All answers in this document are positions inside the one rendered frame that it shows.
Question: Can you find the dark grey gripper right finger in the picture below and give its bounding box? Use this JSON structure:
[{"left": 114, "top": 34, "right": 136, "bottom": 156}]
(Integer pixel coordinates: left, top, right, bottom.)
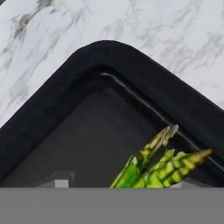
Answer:
[{"left": 170, "top": 178, "right": 207, "bottom": 189}]

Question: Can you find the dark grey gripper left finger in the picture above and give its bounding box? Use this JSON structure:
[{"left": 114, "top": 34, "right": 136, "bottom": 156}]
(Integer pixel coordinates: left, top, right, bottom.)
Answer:
[{"left": 31, "top": 170, "right": 76, "bottom": 189}]

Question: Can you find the green asparagus bunch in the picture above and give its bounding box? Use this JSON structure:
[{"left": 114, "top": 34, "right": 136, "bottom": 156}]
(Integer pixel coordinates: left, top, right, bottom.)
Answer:
[{"left": 109, "top": 124, "right": 214, "bottom": 189}]

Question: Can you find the black tray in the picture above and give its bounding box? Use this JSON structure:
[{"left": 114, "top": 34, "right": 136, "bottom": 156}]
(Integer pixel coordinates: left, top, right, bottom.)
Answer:
[{"left": 0, "top": 39, "right": 224, "bottom": 189}]

